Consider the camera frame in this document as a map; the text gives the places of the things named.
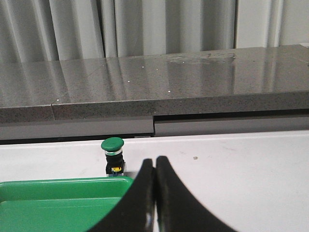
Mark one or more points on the green plastic tray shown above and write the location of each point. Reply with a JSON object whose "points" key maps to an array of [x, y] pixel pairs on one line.
{"points": [[61, 205]]}

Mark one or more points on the grey granite counter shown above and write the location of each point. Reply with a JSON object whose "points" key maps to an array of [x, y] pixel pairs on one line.
{"points": [[223, 91]]}

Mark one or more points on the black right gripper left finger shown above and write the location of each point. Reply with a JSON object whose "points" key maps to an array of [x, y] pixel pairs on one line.
{"points": [[135, 211]]}

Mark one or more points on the white curtain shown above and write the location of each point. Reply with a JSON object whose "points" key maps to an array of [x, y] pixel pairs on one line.
{"points": [[44, 30]]}

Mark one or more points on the green mushroom push button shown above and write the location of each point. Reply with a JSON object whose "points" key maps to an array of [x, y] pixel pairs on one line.
{"points": [[114, 156]]}

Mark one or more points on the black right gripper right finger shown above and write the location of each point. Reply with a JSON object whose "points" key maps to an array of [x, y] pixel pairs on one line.
{"points": [[177, 208]]}

